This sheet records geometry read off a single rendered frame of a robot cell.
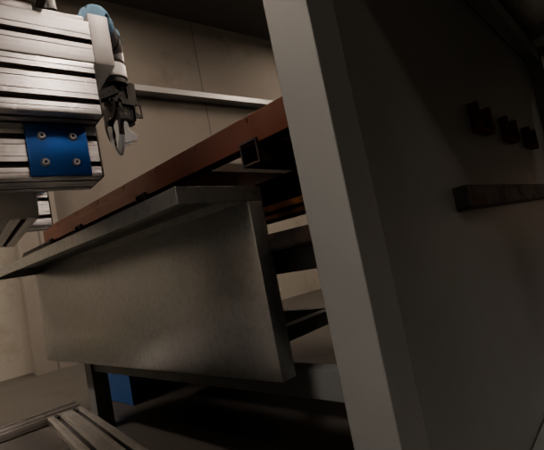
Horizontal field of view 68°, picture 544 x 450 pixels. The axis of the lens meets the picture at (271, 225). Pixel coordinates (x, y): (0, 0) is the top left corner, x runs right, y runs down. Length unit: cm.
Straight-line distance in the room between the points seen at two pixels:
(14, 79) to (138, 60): 414
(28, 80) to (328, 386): 75
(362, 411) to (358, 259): 11
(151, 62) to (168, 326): 407
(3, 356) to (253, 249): 324
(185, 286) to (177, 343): 15
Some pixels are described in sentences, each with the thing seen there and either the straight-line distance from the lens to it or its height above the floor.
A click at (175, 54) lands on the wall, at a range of 510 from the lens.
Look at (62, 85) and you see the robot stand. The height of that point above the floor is 86.
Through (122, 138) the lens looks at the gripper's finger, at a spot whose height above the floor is 92.
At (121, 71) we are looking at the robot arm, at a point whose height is 112.
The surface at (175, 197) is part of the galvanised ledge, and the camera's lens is 69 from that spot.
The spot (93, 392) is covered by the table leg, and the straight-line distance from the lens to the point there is 184.
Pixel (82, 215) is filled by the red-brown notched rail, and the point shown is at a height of 80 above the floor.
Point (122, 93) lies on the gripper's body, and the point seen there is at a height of 107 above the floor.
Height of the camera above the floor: 54
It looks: 4 degrees up
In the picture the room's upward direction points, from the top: 11 degrees counter-clockwise
